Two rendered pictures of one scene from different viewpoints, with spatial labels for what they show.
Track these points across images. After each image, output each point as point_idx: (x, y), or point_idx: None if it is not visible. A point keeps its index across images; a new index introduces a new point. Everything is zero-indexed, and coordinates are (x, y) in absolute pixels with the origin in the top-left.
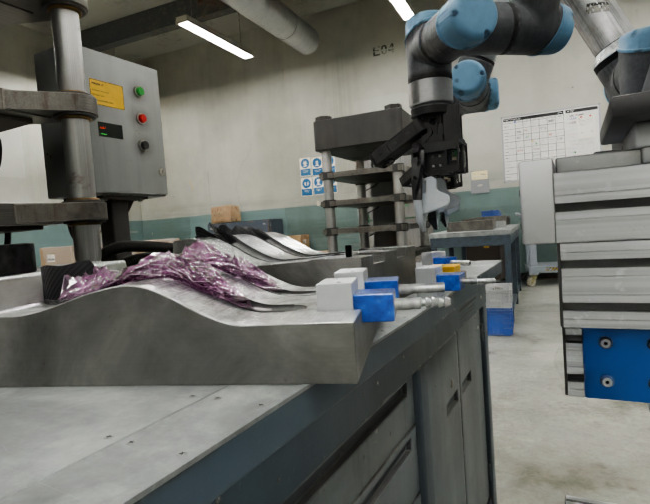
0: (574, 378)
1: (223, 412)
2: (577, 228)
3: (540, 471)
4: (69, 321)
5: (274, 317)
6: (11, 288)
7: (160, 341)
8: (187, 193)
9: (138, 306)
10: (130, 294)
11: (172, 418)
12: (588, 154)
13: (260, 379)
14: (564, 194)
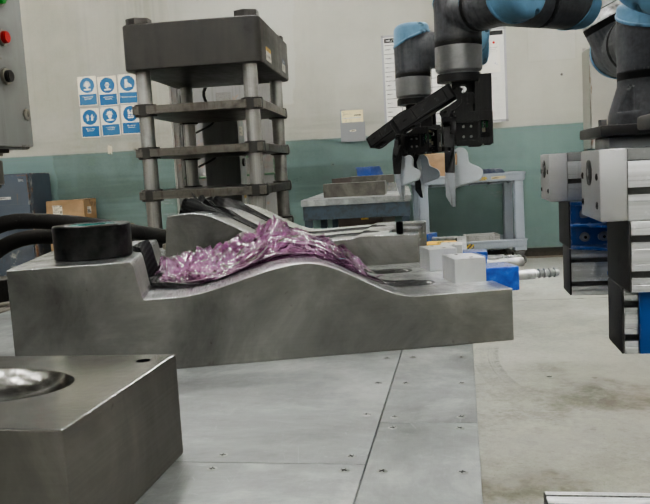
0: (627, 339)
1: (439, 363)
2: (645, 208)
3: (490, 485)
4: (242, 299)
5: (427, 289)
6: (140, 270)
7: (337, 314)
8: None
9: (316, 282)
10: (309, 271)
11: (404, 370)
12: None
13: (431, 342)
14: (636, 179)
